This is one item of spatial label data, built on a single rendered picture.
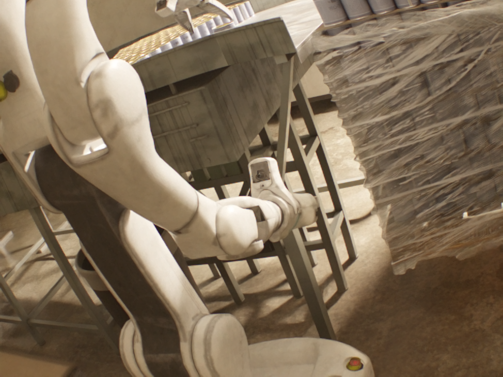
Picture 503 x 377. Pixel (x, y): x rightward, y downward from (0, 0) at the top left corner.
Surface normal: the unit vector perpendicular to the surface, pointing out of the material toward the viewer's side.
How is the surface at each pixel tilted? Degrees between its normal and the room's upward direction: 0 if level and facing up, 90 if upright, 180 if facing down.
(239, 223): 82
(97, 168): 109
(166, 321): 75
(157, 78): 90
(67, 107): 98
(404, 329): 0
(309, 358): 68
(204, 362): 61
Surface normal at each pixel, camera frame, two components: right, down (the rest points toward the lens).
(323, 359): -0.35, -0.87
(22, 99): -0.23, 0.60
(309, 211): 0.25, -0.04
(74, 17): 0.77, -0.06
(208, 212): 0.94, -0.13
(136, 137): 0.91, 0.06
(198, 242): 0.01, 0.87
